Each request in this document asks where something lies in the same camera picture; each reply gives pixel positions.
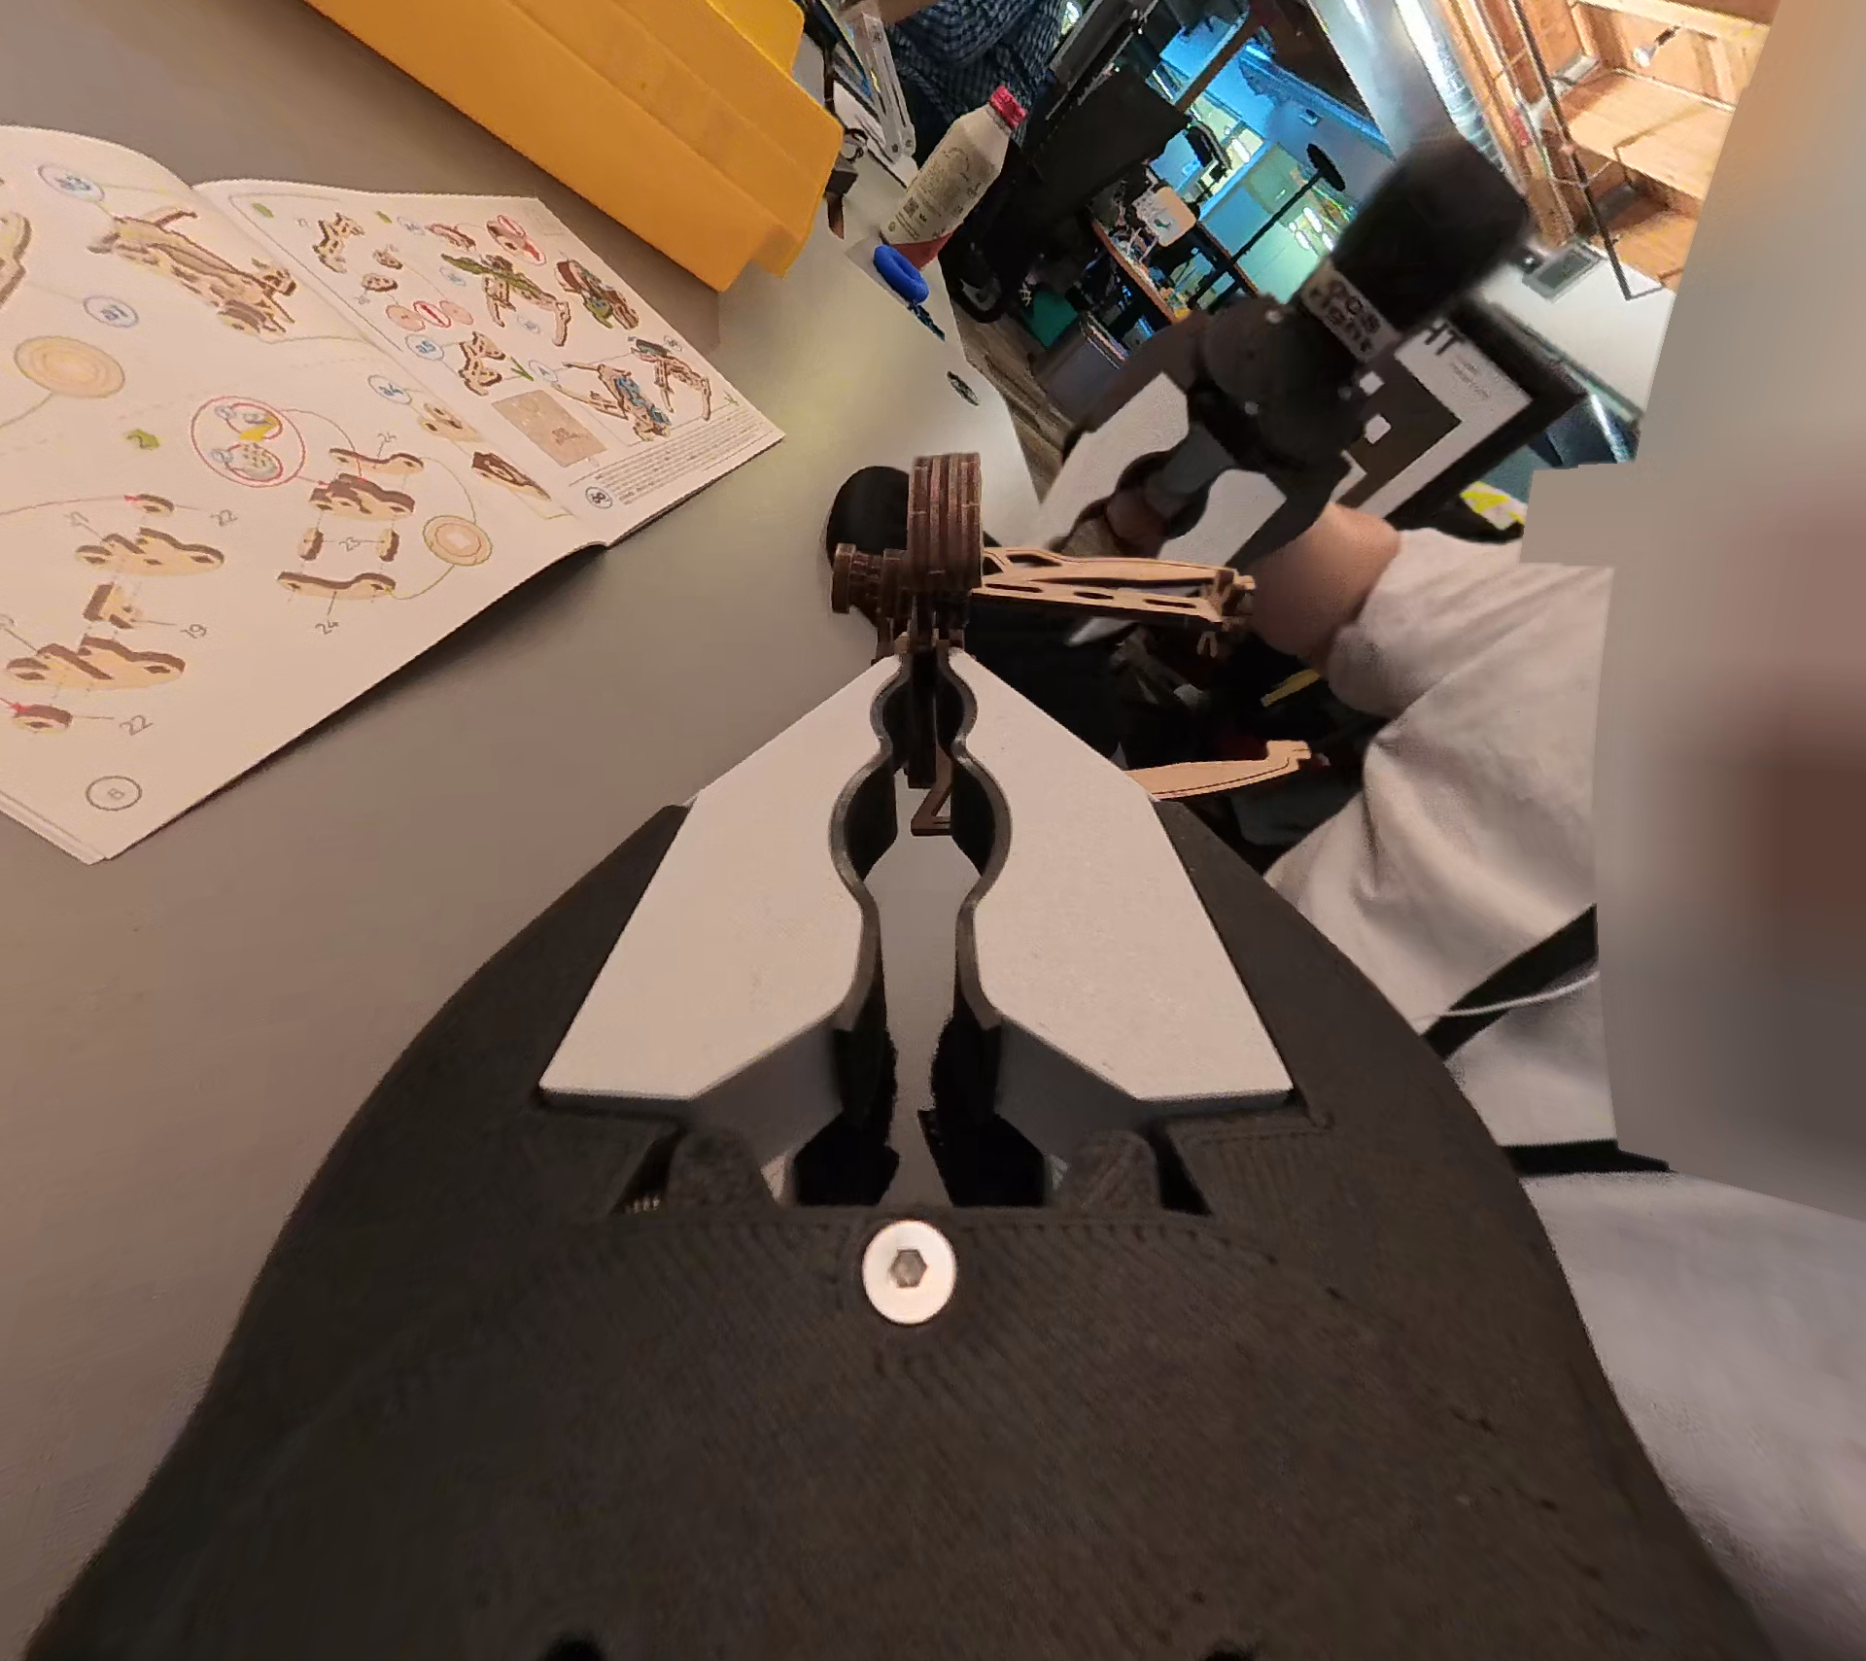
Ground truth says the white bottle with red cap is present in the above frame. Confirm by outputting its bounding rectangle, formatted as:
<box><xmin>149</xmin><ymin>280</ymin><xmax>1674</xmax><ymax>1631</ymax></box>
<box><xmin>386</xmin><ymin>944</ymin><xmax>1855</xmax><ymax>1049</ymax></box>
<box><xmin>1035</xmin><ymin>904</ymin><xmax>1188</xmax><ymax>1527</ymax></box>
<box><xmin>878</xmin><ymin>85</ymin><xmax>1031</xmax><ymax>251</ymax></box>

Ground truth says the black strap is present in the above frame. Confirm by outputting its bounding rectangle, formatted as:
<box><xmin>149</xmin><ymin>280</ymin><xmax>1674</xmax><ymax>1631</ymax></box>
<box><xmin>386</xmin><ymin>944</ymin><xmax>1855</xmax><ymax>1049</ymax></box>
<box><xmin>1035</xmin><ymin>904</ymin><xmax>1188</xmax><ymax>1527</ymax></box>
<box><xmin>1419</xmin><ymin>910</ymin><xmax>1666</xmax><ymax>1179</ymax></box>

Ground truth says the person's right forearm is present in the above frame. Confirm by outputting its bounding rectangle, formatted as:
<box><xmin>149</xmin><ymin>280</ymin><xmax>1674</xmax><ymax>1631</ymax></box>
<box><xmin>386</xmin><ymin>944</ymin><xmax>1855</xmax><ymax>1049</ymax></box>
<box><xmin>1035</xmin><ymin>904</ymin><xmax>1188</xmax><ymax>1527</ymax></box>
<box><xmin>1250</xmin><ymin>505</ymin><xmax>1612</xmax><ymax>1153</ymax></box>

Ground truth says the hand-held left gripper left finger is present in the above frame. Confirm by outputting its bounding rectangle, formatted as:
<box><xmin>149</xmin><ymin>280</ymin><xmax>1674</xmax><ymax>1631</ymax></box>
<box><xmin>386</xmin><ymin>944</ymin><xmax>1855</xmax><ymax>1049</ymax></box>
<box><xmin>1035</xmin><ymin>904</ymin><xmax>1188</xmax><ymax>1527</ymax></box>
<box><xmin>539</xmin><ymin>655</ymin><xmax>913</xmax><ymax>1175</ymax></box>

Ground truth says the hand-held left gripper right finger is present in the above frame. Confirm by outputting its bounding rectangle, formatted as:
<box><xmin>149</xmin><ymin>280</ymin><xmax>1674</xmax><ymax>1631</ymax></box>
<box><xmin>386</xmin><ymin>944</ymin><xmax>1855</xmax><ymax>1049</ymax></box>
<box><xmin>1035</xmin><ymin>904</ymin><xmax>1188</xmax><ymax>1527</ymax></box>
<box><xmin>931</xmin><ymin>655</ymin><xmax>1298</xmax><ymax>1175</ymax></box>

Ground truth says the blue cap object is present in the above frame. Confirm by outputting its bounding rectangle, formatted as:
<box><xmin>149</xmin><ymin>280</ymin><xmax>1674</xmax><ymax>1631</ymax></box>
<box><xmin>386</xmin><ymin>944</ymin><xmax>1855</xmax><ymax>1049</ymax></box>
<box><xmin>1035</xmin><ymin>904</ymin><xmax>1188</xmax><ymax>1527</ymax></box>
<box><xmin>870</xmin><ymin>241</ymin><xmax>951</xmax><ymax>338</ymax></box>

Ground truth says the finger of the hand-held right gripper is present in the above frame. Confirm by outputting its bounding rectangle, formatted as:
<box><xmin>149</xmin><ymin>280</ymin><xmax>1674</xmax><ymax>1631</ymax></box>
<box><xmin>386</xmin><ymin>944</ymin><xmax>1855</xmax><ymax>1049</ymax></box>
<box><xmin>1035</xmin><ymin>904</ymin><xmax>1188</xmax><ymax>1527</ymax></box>
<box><xmin>1037</xmin><ymin>374</ymin><xmax>1212</xmax><ymax>547</ymax></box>
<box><xmin>1206</xmin><ymin>468</ymin><xmax>1342</xmax><ymax>571</ymax></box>

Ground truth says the illustrated instruction booklet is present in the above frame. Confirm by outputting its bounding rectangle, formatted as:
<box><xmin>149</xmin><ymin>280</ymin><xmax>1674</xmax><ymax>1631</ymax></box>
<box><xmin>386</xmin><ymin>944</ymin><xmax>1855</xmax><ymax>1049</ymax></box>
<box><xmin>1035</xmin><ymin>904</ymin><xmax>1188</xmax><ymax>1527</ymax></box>
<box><xmin>0</xmin><ymin>127</ymin><xmax>786</xmax><ymax>864</ymax></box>

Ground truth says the black office chair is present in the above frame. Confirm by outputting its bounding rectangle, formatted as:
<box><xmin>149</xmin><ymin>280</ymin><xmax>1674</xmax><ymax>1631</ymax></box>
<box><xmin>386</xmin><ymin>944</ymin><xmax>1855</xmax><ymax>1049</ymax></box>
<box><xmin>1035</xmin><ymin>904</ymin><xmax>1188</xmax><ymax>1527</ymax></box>
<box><xmin>961</xmin><ymin>69</ymin><xmax>1184</xmax><ymax>324</ymax></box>

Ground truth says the brown wooden model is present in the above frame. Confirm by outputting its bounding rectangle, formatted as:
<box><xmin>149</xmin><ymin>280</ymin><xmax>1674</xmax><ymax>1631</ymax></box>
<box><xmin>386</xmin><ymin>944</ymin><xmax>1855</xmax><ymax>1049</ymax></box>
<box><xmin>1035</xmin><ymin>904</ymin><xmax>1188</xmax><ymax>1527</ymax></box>
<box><xmin>830</xmin><ymin>454</ymin><xmax>1314</xmax><ymax>838</ymax></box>

